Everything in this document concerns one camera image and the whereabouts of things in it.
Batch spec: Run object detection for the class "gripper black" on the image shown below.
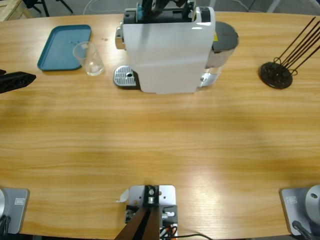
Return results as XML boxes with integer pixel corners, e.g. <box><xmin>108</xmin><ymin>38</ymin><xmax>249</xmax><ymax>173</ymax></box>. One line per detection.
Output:
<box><xmin>141</xmin><ymin>0</ymin><xmax>188</xmax><ymax>20</ymax></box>

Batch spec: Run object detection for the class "white coffee machine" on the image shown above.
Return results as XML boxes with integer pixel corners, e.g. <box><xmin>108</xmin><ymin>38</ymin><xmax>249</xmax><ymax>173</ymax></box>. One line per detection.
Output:
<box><xmin>114</xmin><ymin>0</ymin><xmax>216</xmax><ymax>95</ymax></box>

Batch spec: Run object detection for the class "clear glass cup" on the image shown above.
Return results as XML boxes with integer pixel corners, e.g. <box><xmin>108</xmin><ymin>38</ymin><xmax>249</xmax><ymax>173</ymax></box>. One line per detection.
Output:
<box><xmin>72</xmin><ymin>41</ymin><xmax>105</xmax><ymax>77</ymax></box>

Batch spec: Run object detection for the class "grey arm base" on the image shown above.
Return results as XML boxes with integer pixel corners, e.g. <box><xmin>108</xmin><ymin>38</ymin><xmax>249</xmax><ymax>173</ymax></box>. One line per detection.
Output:
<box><xmin>0</xmin><ymin>187</ymin><xmax>30</xmax><ymax>235</ymax></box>
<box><xmin>279</xmin><ymin>184</ymin><xmax>320</xmax><ymax>236</ymax></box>

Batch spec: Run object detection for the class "teal plastic tray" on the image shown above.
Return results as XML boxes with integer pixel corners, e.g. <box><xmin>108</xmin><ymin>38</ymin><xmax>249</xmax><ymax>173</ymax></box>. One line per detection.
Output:
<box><xmin>36</xmin><ymin>24</ymin><xmax>93</xmax><ymax>72</ymax></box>

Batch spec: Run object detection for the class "wooden crate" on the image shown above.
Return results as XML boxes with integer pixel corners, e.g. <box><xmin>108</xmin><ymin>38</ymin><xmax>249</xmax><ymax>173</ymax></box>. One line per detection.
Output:
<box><xmin>0</xmin><ymin>0</ymin><xmax>35</xmax><ymax>23</ymax></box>

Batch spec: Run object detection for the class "black chair base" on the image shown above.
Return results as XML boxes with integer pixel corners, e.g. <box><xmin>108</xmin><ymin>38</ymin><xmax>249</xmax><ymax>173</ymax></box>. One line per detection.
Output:
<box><xmin>23</xmin><ymin>0</ymin><xmax>75</xmax><ymax>18</ymax></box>

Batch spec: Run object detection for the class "black capsule holder with rods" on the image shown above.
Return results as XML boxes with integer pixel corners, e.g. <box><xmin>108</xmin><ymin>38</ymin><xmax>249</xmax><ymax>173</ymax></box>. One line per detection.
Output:
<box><xmin>258</xmin><ymin>16</ymin><xmax>320</xmax><ymax>90</ymax></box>

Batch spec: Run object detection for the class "white paper tag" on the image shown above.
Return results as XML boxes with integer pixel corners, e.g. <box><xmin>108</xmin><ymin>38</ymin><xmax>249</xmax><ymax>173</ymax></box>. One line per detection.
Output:
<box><xmin>114</xmin><ymin>188</ymin><xmax>130</xmax><ymax>203</ymax></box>

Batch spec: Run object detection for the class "white metal frame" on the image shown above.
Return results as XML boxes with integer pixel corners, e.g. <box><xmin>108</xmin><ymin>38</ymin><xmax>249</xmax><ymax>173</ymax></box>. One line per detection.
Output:
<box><xmin>268</xmin><ymin>0</ymin><xmax>283</xmax><ymax>13</ymax></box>

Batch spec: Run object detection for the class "black base cable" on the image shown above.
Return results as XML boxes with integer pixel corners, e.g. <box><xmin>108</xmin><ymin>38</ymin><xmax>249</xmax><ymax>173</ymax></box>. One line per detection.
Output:
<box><xmin>291</xmin><ymin>219</ymin><xmax>313</xmax><ymax>240</ymax></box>
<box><xmin>0</xmin><ymin>214</ymin><xmax>12</xmax><ymax>235</ymax></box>

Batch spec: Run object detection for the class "orange wire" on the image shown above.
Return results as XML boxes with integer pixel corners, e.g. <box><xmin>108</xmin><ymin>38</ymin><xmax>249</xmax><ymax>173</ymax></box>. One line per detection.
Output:
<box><xmin>161</xmin><ymin>223</ymin><xmax>177</xmax><ymax>237</ymax></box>

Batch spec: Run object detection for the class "black mount cable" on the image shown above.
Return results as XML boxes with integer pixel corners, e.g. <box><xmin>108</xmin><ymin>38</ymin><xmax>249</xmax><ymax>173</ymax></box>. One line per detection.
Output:
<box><xmin>174</xmin><ymin>233</ymin><xmax>213</xmax><ymax>240</ymax></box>

